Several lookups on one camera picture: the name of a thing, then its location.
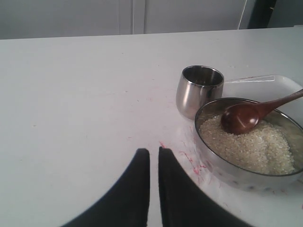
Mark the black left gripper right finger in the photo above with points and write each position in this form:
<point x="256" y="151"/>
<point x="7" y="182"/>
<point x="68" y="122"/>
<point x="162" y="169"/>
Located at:
<point x="182" y="203"/>

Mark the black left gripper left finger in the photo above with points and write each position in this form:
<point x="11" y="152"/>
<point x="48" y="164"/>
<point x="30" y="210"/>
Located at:
<point x="126" y="204"/>

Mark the brown wooden spoon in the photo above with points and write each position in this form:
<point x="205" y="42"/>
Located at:
<point x="242" y="118"/>

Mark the steel bowl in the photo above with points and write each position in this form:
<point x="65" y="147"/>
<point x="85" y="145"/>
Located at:
<point x="238" y="177"/>

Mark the beige granular powder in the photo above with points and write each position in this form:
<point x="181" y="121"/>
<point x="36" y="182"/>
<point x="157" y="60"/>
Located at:
<point x="263" y="150"/>

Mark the small steel cup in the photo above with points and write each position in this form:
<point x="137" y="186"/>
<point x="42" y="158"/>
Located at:
<point x="197" y="86"/>

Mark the white plastic tray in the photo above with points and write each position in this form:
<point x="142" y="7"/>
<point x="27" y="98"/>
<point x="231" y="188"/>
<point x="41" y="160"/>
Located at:
<point x="260" y="88"/>

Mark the white cabinet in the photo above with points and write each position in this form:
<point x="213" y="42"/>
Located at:
<point x="59" y="18"/>

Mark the dark vertical post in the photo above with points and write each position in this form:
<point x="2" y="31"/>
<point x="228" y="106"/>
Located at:
<point x="261" y="14"/>

